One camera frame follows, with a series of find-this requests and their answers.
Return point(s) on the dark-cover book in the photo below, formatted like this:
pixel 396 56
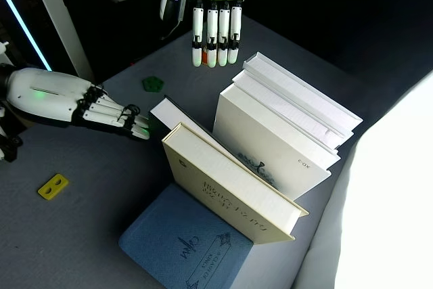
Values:
pixel 165 113

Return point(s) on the grey-cover book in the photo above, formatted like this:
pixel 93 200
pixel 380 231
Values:
pixel 304 92

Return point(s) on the white book with drawing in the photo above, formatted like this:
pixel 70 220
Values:
pixel 270 147

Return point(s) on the blue cloth-bound book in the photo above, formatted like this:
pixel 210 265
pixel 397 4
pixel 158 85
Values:
pixel 162 235

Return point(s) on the cream hardcover book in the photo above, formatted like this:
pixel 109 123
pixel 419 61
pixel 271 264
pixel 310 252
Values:
pixel 216 180

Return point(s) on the cyan light strip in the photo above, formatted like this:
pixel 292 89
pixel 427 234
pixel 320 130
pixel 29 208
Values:
pixel 23 25

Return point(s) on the white pillar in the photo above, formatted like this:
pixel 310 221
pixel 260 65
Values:
pixel 57 15

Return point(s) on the yellow two-hole block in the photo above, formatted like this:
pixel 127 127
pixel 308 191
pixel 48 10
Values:
pixel 53 187

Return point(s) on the green hexagonal block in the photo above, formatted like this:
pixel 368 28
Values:
pixel 153 84

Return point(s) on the grey table cloth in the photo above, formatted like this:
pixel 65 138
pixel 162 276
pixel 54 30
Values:
pixel 84 235

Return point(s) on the white shelf panel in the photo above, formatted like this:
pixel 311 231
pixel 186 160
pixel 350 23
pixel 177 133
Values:
pixel 389 201

